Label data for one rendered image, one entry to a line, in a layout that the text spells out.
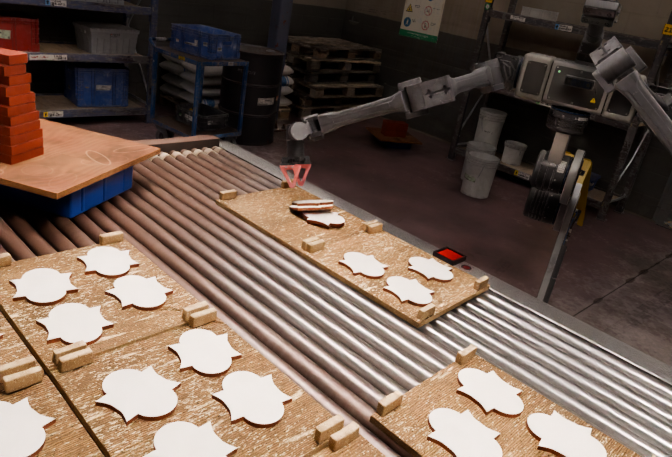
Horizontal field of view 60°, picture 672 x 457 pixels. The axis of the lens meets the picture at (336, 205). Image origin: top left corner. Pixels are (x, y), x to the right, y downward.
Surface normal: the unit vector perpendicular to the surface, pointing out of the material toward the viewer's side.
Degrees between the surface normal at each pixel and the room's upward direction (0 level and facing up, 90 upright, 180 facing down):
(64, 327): 0
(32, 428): 0
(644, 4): 90
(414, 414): 0
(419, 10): 90
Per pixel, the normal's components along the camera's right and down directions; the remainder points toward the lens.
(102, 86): 0.63, 0.39
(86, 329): 0.16, -0.92
